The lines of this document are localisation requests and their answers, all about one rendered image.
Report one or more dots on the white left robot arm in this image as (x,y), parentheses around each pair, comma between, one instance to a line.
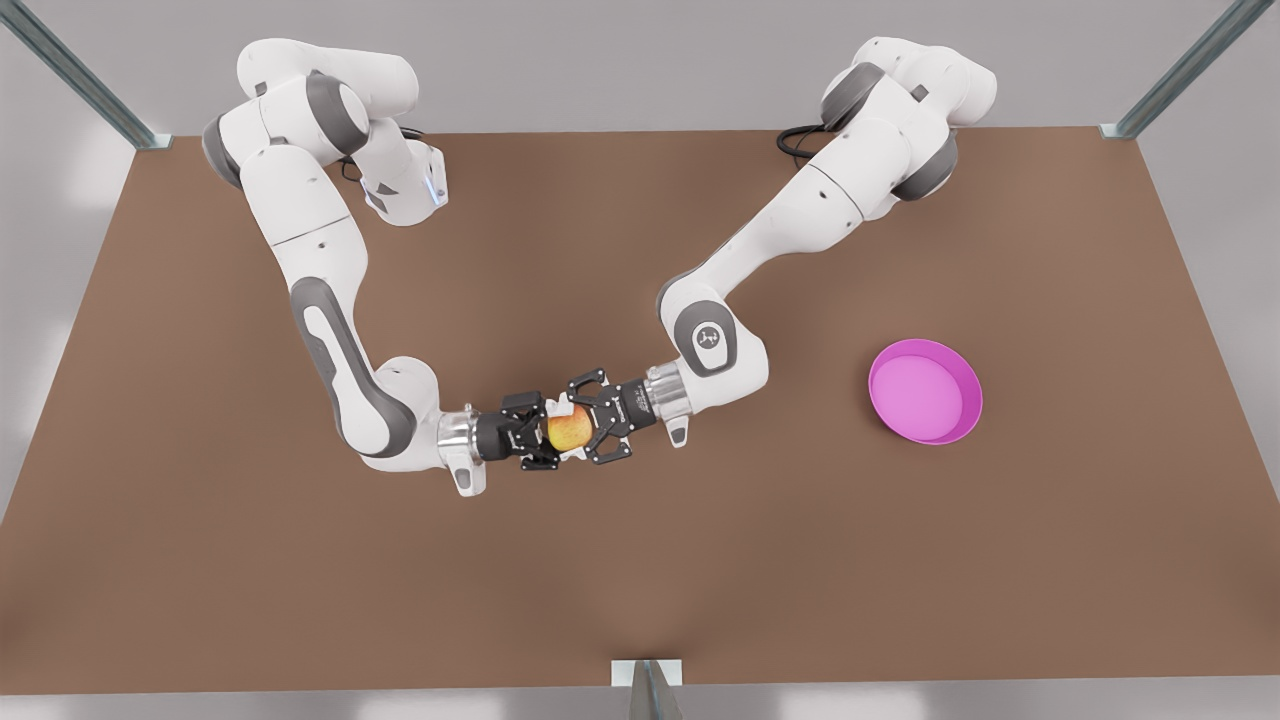
(850,170)

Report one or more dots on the pink bowl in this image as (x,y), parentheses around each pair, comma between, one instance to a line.
(920,395)

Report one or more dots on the yellow red apple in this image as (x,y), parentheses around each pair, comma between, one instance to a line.
(568,430)

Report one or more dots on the silver frame post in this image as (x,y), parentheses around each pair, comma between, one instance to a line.
(70,70)
(1185,65)
(648,690)

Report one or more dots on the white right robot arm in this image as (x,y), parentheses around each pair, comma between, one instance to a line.
(300,215)

